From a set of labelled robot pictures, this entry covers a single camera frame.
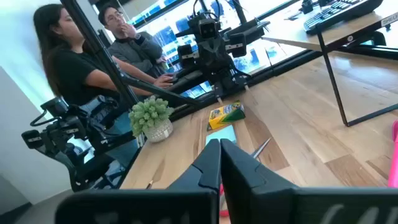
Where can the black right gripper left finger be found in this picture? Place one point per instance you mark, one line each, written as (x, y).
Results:
(192, 199)

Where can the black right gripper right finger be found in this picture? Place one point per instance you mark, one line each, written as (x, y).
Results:
(264, 199)

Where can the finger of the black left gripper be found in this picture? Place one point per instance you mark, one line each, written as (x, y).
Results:
(243, 83)
(218, 92)

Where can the yellow green crayon box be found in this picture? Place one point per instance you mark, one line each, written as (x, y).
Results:
(224, 116)

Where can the blue sticky note pad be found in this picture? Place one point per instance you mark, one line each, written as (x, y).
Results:
(221, 134)

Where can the pink marker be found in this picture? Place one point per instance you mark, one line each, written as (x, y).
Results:
(394, 161)

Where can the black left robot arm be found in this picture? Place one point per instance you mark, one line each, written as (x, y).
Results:
(248, 31)

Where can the black background robot arm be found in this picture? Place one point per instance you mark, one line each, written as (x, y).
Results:
(62, 124)

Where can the side desk with black legs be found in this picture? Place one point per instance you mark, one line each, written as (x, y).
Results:
(295, 34)

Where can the green potted plant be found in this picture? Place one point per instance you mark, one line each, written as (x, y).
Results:
(150, 116)

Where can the person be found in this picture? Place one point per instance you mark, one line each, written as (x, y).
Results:
(71, 74)
(133, 49)

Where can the black calculator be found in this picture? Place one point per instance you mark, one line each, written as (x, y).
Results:
(339, 11)

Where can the white shelf label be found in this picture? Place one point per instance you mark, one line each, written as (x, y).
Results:
(390, 20)

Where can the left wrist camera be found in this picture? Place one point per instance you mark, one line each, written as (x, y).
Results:
(207, 28)

